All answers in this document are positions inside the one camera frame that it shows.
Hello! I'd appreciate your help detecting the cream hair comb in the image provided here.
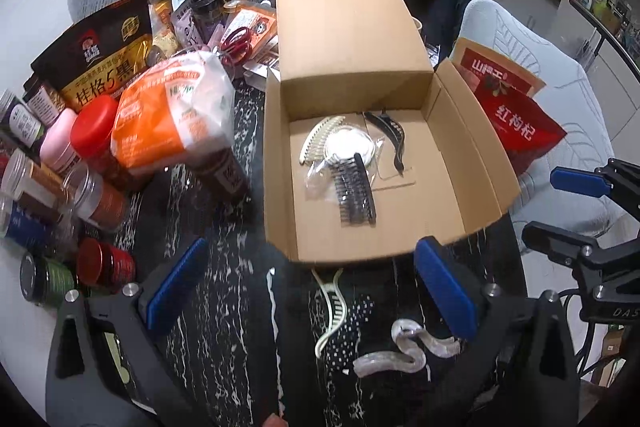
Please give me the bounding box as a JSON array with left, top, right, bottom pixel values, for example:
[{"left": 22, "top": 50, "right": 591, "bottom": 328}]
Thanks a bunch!
[{"left": 299, "top": 116, "right": 351, "bottom": 166}]

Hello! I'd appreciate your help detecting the red goji berry pouch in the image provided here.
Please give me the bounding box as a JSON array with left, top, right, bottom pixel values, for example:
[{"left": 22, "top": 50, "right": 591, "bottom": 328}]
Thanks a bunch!
[{"left": 472, "top": 77, "right": 568, "bottom": 175}]

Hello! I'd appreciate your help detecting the orange snack pouch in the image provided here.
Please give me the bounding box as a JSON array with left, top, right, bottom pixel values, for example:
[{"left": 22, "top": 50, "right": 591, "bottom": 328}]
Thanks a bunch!
[{"left": 450, "top": 38, "right": 547, "bottom": 98}]

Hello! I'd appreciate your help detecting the dark sauce bottle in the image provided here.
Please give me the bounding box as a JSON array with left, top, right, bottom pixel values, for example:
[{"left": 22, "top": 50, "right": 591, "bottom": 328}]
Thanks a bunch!
[{"left": 192, "top": 149, "right": 251, "bottom": 202}]

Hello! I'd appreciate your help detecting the orange spice jar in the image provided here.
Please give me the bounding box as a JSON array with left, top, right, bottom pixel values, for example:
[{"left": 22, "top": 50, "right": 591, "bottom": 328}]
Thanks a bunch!
[{"left": 62, "top": 167, "right": 130, "bottom": 233}]

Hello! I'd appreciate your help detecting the red-lid jar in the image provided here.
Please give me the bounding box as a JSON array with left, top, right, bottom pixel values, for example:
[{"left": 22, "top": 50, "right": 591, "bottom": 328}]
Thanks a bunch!
[{"left": 70, "top": 96, "right": 138, "bottom": 192}]

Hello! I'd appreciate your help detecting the black oat pouch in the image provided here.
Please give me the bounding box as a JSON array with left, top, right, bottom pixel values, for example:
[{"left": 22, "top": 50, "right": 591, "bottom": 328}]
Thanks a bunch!
[{"left": 30, "top": 0, "right": 156, "bottom": 112}]

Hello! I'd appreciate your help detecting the white flower hair tie bag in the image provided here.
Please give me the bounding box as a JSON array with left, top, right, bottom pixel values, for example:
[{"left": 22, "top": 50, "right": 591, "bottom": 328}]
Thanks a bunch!
[{"left": 304, "top": 127, "right": 386, "bottom": 202}]

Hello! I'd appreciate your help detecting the orange and white bag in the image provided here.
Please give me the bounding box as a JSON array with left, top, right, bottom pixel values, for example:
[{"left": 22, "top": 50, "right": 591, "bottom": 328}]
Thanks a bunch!
[{"left": 110, "top": 49, "right": 237, "bottom": 170}]

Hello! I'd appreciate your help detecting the red scissors pack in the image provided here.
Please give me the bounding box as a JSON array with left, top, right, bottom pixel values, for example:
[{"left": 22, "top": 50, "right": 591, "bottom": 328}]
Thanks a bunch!
[{"left": 215, "top": 4, "right": 278, "bottom": 68}]

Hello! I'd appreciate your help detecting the red tin jar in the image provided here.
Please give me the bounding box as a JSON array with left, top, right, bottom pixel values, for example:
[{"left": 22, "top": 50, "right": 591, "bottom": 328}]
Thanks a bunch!
[{"left": 75, "top": 237, "right": 137, "bottom": 295}]

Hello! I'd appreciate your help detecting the black duckbill hair clip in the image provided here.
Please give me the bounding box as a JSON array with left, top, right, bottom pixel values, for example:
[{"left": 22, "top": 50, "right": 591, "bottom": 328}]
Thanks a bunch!
[{"left": 382, "top": 109, "right": 407, "bottom": 174}]

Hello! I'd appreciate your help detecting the white chair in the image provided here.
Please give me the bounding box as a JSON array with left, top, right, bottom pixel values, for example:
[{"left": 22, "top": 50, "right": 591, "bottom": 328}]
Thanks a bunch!
[{"left": 457, "top": 0, "right": 640, "bottom": 258}]

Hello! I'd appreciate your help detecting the brown cardboard box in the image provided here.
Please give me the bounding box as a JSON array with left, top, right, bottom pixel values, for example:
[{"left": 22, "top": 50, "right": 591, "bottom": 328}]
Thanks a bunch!
[{"left": 262, "top": 0, "right": 521, "bottom": 265}]

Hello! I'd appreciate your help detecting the brown spice jar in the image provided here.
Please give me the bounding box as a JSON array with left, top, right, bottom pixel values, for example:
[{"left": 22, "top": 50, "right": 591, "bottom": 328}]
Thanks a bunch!
[{"left": 0, "top": 149, "right": 66, "bottom": 212}]

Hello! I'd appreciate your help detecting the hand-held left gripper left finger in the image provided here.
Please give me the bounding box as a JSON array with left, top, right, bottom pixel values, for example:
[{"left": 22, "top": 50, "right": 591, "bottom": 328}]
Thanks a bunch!
[{"left": 46, "top": 236, "right": 210, "bottom": 427}]

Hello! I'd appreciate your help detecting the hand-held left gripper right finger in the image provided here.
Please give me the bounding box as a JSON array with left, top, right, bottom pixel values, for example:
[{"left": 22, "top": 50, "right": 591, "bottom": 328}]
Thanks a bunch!
[{"left": 413, "top": 235, "right": 582, "bottom": 427}]

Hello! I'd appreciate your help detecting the pearly wavy hair clip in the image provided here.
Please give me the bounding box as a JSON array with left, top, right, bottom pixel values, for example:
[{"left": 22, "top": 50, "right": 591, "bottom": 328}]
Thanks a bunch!
[{"left": 352, "top": 318, "right": 463, "bottom": 380}]

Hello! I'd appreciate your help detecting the black hair comb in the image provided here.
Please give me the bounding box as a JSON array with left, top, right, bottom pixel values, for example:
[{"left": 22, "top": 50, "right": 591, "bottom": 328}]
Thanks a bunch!
[{"left": 332, "top": 152, "right": 378, "bottom": 228}]

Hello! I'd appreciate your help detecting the black banana hair clip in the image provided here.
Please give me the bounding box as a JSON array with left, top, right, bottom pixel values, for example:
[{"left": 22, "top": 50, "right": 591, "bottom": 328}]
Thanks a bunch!
[{"left": 363, "top": 109, "right": 396, "bottom": 142}]

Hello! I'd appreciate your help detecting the cream banana hair clip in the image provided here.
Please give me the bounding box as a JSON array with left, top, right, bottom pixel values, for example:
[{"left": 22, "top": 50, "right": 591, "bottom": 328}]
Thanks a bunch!
[{"left": 311, "top": 267, "right": 348, "bottom": 358}]

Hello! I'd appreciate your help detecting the white-label dark jar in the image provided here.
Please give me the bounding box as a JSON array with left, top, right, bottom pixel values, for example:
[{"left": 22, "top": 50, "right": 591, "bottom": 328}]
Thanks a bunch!
[{"left": 0, "top": 89, "right": 46, "bottom": 148}]

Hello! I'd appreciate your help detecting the blue jar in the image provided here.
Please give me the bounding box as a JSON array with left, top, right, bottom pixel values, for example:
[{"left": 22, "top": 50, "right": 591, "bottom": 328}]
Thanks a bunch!
[{"left": 0, "top": 202, "right": 53, "bottom": 253}]

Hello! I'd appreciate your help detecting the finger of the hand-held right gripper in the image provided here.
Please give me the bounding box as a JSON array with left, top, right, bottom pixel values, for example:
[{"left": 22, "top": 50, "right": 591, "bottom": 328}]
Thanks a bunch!
[
  {"left": 550, "top": 158, "right": 640, "bottom": 221},
  {"left": 521, "top": 220, "right": 602, "bottom": 276}
]

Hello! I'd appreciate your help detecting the green jar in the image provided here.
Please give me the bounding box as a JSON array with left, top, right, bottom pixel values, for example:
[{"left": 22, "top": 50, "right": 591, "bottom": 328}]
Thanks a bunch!
[{"left": 19, "top": 254, "right": 76, "bottom": 308}]

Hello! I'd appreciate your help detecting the dark glass jar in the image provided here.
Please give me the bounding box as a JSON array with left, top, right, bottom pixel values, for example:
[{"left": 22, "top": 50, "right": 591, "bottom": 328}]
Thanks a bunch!
[{"left": 190, "top": 0, "right": 226, "bottom": 30}]

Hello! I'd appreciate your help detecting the pink bottle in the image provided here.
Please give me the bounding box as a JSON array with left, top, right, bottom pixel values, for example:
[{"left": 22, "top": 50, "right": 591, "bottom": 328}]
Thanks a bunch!
[{"left": 39, "top": 108, "right": 83, "bottom": 175}]

